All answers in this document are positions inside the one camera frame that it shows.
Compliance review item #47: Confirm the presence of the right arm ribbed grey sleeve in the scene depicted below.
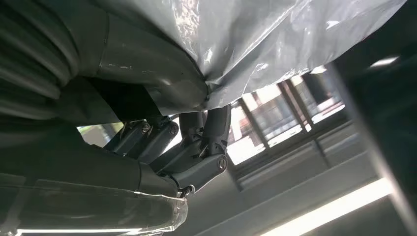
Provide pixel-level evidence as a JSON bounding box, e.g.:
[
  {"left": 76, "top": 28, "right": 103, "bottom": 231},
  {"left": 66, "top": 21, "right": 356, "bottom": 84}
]
[{"left": 0, "top": 0, "right": 110, "bottom": 124}]

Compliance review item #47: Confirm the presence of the large metal-framed window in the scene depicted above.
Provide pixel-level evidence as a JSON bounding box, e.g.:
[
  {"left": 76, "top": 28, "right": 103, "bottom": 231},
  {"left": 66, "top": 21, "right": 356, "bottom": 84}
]
[{"left": 77, "top": 70, "right": 367, "bottom": 193}]

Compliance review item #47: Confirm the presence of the long ceiling strip light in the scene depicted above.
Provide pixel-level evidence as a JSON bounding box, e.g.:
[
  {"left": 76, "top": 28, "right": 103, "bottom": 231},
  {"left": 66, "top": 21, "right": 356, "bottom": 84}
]
[{"left": 259, "top": 177, "right": 395, "bottom": 236}]

